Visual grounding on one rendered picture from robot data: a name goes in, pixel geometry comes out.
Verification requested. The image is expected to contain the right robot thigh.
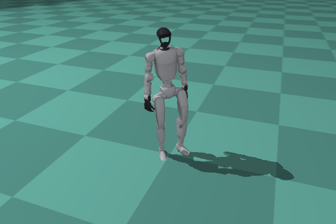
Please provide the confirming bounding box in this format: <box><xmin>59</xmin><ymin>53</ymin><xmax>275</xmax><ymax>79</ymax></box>
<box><xmin>152</xmin><ymin>92</ymin><xmax>165</xmax><ymax>130</ymax></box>

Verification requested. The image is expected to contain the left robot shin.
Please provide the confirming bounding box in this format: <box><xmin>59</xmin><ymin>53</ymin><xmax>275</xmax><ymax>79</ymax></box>
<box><xmin>176</xmin><ymin>123</ymin><xmax>187</xmax><ymax>147</ymax></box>

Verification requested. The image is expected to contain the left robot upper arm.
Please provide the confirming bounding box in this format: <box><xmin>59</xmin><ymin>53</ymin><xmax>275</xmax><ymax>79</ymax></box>
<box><xmin>175</xmin><ymin>47</ymin><xmax>187</xmax><ymax>74</ymax></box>

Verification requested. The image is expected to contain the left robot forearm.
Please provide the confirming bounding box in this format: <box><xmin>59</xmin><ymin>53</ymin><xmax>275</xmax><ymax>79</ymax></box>
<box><xmin>180</xmin><ymin>72</ymin><xmax>188</xmax><ymax>89</ymax></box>

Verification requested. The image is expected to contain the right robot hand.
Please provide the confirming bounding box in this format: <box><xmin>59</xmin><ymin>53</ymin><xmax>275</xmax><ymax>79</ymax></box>
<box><xmin>144</xmin><ymin>96</ymin><xmax>155</xmax><ymax>112</ymax></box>

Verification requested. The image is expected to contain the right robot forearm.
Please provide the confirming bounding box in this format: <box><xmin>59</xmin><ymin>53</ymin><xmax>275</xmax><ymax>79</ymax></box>
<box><xmin>144</xmin><ymin>74</ymin><xmax>151</xmax><ymax>100</ymax></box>

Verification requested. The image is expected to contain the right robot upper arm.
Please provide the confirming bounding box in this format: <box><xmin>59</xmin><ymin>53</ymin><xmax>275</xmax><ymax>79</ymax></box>
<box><xmin>145</xmin><ymin>51</ymin><xmax>155</xmax><ymax>81</ymax></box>

